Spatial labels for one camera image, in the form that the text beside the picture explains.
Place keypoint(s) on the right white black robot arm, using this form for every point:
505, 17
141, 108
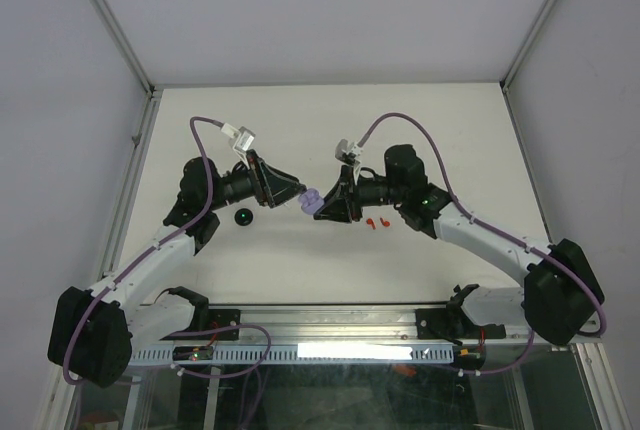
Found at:
555, 291

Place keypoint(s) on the aluminium mounting rail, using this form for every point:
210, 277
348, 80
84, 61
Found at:
352, 323

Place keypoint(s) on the aluminium frame post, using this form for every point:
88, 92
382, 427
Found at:
123, 44
527, 44

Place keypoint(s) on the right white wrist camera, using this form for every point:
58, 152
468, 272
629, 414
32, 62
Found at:
349, 152

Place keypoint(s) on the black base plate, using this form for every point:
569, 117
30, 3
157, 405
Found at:
228, 318
453, 326

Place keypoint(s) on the right aluminium frame post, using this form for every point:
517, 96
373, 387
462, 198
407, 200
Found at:
527, 44

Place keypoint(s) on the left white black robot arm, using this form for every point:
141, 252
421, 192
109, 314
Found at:
97, 330

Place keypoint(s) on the purple earbud charging case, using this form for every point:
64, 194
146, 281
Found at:
311, 201

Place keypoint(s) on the left aluminium frame post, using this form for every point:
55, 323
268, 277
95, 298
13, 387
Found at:
123, 44

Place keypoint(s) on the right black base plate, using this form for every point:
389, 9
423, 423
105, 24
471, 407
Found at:
453, 326

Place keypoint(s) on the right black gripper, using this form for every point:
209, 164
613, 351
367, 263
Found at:
343, 203

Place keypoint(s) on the black earbud charging case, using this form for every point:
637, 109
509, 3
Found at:
243, 217

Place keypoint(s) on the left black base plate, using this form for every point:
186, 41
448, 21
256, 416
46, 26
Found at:
228, 318

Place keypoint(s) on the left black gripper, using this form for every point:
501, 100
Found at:
272, 187

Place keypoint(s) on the grey slotted cable duct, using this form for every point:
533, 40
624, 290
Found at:
302, 353

